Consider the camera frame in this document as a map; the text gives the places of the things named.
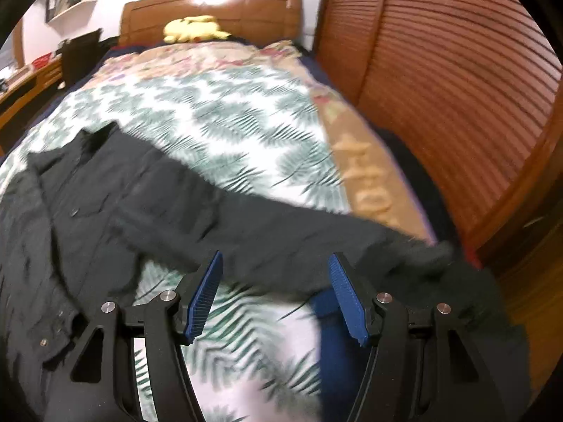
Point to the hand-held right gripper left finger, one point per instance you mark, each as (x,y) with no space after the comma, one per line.
(204,294)

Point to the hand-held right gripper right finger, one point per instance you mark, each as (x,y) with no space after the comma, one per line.
(347,299)

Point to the black button shirt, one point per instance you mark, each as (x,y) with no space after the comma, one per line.
(132,193)

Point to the wooden louvered wardrobe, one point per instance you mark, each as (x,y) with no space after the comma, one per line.
(440,74)

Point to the black chair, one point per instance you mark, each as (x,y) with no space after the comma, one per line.
(81,59)

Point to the yellow plush toy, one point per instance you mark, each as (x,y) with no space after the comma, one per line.
(193,28)

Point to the wooden desk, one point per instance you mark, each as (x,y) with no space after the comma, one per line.
(31,88)

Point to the wooden headboard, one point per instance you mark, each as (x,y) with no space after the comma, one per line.
(246,13)

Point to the red basket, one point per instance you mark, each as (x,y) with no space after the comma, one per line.
(42,59)

